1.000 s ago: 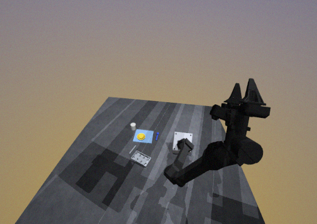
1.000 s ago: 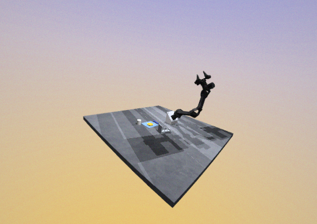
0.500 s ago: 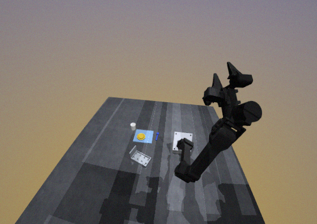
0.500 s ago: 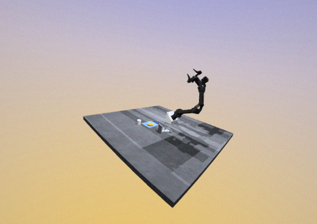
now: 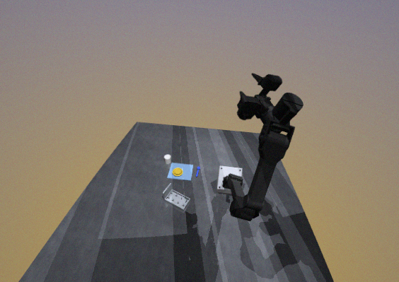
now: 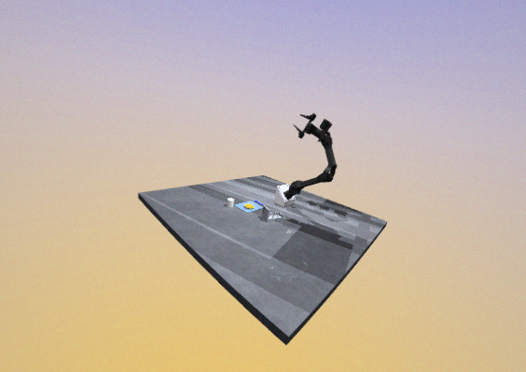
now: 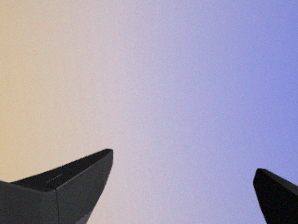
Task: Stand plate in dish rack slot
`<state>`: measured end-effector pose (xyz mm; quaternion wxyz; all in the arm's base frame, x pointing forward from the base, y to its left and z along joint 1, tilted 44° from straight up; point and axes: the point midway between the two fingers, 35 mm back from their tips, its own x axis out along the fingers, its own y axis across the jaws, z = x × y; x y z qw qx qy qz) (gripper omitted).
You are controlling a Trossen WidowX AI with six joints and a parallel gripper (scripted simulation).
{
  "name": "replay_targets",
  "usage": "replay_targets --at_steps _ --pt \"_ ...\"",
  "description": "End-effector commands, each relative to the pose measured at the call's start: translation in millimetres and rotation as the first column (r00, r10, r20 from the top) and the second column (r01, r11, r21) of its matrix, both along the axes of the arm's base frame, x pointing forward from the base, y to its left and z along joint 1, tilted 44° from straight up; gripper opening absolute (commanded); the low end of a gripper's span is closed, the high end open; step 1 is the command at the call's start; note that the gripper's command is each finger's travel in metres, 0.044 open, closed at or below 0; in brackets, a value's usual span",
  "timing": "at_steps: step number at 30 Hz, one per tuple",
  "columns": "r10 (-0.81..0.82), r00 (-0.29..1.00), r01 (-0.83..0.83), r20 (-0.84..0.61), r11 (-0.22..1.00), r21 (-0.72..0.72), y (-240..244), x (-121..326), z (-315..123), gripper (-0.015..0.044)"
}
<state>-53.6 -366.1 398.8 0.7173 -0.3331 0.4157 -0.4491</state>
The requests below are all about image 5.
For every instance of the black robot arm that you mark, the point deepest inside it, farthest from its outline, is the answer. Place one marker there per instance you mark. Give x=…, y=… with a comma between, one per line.
x=272, y=149

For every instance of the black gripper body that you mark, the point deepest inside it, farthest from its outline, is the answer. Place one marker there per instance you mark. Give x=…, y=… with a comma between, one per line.
x=269, y=83

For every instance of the light blue square mat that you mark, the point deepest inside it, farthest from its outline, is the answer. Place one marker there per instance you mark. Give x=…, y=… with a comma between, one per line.
x=186, y=175

